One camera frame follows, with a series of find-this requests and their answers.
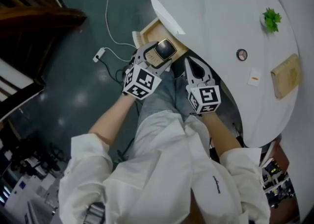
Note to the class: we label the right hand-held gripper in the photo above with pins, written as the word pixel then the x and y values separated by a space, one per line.
pixel 204 96

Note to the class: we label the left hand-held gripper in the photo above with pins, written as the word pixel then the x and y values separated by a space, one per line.
pixel 142 81

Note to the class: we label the black gold-trimmed makeup compact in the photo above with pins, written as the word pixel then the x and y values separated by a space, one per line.
pixel 164 49

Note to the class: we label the light wooden drawer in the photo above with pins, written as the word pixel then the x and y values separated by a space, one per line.
pixel 153 30

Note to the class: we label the small round makeup compact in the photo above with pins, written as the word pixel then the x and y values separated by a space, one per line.
pixel 242 54

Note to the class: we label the person's right forearm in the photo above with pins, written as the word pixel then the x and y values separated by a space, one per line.
pixel 220 134

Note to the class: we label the person's left forearm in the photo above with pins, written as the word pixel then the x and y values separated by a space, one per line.
pixel 111 120

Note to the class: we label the blue jeans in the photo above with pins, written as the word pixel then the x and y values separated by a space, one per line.
pixel 163 98

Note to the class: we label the white power strip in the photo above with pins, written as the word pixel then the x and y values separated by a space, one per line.
pixel 99 55

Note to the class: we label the white card with orange mark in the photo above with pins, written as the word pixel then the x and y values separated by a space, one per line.
pixel 254 77

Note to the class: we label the light wooden box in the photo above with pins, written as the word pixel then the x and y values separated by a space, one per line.
pixel 287 76

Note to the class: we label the green plant in white pot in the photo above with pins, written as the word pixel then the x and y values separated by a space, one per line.
pixel 271 19

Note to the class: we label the white shirt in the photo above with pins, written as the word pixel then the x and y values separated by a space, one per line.
pixel 162 176

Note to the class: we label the dark wooden furniture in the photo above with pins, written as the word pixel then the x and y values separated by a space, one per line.
pixel 27 36

